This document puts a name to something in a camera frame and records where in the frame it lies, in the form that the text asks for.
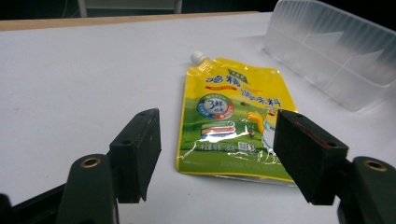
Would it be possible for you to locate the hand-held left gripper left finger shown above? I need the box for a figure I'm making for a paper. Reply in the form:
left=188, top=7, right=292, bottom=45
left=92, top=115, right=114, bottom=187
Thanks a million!
left=55, top=107, right=163, bottom=224

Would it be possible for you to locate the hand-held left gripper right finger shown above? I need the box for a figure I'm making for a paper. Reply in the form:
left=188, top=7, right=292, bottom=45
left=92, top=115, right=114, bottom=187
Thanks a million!
left=273, top=109, right=396, bottom=224

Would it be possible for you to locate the yellow spouted seasoning pouch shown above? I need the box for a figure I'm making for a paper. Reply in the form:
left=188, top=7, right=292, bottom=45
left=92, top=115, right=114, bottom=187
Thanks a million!
left=176, top=50, right=299, bottom=187

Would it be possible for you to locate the translucent plastic storage bin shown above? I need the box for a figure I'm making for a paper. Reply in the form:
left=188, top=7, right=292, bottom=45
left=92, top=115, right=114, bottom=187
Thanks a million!
left=262, top=0, right=396, bottom=112

